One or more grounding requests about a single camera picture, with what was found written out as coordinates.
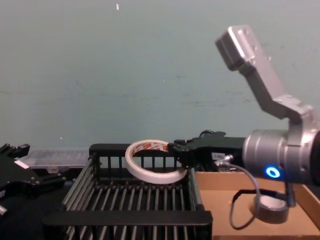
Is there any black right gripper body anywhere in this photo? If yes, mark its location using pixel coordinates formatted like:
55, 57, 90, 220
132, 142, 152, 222
193, 136, 248, 173

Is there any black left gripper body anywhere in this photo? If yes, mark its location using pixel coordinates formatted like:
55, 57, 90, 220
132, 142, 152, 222
0, 154, 42, 201

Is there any roll of white tape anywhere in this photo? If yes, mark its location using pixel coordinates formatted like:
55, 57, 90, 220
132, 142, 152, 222
124, 139, 187, 185

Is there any black table cloth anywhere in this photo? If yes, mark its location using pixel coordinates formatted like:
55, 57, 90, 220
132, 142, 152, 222
0, 163, 85, 240

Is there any clear plastic case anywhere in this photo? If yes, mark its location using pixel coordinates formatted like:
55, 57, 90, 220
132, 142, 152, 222
18, 147, 90, 174

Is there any shallow brown cardboard tray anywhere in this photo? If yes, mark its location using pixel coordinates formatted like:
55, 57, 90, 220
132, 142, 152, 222
194, 170, 320, 240

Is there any roll of silver tape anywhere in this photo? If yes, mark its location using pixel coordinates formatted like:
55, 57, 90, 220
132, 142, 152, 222
252, 194, 290, 224

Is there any black rack with steel bars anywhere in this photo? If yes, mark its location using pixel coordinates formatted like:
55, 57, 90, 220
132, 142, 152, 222
41, 142, 214, 240

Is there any thin dark gripper cable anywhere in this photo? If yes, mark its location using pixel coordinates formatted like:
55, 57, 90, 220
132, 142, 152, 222
213, 154, 296, 230

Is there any pale grey-green wall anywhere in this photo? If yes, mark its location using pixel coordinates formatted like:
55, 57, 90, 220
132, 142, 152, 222
0, 0, 320, 176

